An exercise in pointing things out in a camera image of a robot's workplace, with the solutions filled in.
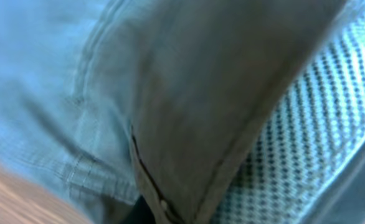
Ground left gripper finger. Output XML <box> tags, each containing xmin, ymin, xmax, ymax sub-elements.
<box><xmin>120</xmin><ymin>196</ymin><xmax>156</xmax><ymax>224</ymax></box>

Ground grey shorts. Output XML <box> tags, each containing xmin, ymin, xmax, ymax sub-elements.
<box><xmin>0</xmin><ymin>0</ymin><xmax>365</xmax><ymax>223</ymax></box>

